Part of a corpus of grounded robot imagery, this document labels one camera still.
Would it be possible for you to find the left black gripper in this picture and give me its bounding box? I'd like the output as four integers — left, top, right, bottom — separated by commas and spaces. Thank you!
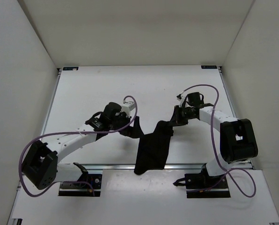
110, 111, 145, 137

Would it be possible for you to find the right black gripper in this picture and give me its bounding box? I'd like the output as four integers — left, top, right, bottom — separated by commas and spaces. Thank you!
168, 105, 195, 127

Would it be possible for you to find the black skirt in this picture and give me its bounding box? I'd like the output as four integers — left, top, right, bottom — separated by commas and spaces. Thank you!
133, 120, 174, 175

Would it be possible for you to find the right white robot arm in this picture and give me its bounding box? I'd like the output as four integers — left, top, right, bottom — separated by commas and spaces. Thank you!
170, 92, 258, 188

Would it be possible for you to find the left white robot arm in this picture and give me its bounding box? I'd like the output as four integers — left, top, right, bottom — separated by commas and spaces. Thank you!
22, 100, 143, 190

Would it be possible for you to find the right blue table label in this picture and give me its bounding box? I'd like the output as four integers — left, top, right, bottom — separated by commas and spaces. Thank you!
201, 65, 217, 69

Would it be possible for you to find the blue table label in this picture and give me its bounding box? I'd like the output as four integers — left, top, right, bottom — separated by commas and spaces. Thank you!
62, 67, 79, 71
201, 65, 217, 69

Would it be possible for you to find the left blue table label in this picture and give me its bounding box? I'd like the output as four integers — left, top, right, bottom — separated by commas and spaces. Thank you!
62, 67, 79, 71

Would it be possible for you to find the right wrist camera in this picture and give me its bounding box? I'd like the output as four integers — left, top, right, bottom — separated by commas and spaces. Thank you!
176, 93, 186, 108

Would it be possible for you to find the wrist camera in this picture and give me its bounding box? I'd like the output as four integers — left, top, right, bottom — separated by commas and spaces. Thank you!
176, 93, 186, 108
121, 101, 135, 114

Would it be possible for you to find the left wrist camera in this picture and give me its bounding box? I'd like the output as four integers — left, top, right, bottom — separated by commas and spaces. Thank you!
121, 101, 135, 114

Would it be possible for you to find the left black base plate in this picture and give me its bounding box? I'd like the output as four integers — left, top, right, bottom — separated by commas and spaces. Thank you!
58, 170, 103, 197

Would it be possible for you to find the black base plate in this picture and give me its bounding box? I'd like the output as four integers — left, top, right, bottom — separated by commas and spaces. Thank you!
173, 171, 231, 199
58, 170, 103, 197

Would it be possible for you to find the aluminium table rail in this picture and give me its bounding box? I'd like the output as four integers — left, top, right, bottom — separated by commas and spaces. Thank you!
31, 164, 255, 171

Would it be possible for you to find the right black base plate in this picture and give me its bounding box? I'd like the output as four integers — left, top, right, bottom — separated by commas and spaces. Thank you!
173, 171, 231, 199

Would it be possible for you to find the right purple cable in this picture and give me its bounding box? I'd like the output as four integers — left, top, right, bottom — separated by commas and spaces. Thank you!
176, 84, 257, 197

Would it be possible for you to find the purple cable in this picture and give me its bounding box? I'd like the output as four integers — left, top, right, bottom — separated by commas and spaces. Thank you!
19, 95, 137, 197
176, 84, 257, 197

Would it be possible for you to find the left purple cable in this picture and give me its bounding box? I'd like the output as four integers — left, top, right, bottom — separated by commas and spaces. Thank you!
19, 95, 137, 197

